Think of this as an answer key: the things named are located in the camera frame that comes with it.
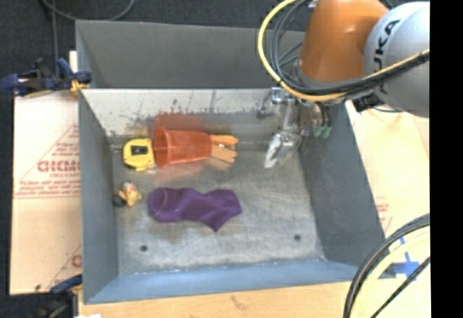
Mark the purple sock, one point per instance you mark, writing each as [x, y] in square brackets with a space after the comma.
[191, 206]

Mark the yellow tape measure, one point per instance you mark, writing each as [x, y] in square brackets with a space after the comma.
[137, 154]

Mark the brown cardboard board red print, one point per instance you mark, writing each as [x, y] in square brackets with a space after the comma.
[43, 222]

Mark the translucent orange plastic cup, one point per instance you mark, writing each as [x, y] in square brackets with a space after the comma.
[182, 148]

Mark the yellow toy duck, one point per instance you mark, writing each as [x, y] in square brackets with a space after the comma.
[131, 194]

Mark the tan wooden clothespin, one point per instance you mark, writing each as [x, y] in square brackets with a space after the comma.
[224, 154]

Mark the grey metal bin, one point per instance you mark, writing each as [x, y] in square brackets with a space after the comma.
[253, 222]

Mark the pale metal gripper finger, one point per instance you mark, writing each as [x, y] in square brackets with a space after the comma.
[292, 148]
[273, 152]

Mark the orange stick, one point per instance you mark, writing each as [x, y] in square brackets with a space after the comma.
[225, 139]

